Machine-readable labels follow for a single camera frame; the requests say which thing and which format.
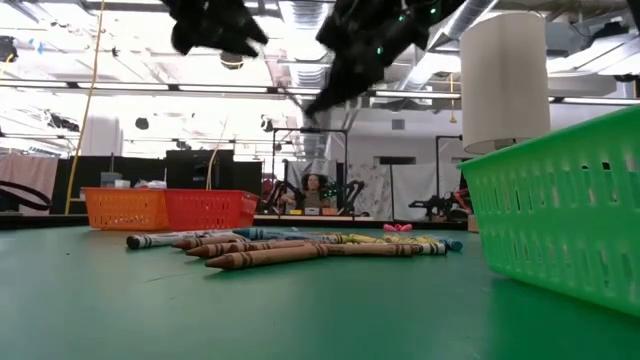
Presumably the black partition panel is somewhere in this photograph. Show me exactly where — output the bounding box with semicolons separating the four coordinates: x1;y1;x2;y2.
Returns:
164;149;264;191
52;156;166;214

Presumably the plain white cloth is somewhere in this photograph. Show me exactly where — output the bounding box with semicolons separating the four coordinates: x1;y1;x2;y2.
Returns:
391;162;464;221

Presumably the person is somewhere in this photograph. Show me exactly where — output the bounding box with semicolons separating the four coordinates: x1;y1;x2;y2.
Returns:
280;172;334;210

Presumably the red plastic basket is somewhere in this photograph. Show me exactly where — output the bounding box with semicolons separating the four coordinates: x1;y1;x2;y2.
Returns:
163;188;261;231

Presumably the black aluminium table frame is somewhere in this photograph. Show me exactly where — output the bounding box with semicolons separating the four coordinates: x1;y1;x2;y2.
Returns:
0;213;471;232

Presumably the pink cloth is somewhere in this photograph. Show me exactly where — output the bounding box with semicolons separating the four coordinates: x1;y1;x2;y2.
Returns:
0;152;60;216

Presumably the patterned white cloth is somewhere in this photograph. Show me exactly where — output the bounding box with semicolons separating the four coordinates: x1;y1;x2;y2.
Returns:
347;163;394;221

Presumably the teal crayon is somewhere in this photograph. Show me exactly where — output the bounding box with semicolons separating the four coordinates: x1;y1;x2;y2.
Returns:
232;227;321;242

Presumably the yellow extension cable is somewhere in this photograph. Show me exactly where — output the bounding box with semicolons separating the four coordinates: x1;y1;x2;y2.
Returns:
63;0;107;216

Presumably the green plastic basket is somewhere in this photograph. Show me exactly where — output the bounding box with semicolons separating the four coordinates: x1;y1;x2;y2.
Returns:
457;104;640;319

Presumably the green table mat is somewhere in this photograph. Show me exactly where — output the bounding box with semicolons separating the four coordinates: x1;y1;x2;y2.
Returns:
0;224;640;360

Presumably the black ceiling dome camera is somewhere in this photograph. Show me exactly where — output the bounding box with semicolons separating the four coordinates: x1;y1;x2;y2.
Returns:
219;49;245;71

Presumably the black cable loop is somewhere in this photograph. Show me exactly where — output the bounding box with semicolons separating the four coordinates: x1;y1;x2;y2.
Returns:
0;179;54;212

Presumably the orange plastic basket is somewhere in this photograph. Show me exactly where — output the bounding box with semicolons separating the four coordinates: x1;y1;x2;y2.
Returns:
82;187;171;232

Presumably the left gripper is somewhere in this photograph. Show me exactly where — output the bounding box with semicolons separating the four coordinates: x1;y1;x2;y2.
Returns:
159;0;270;58

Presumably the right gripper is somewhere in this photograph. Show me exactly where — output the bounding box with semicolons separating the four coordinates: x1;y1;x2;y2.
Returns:
303;0;466;119

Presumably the black metal stand frame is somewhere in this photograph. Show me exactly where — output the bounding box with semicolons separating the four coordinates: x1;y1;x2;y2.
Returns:
434;134;464;201
272;127;350;216

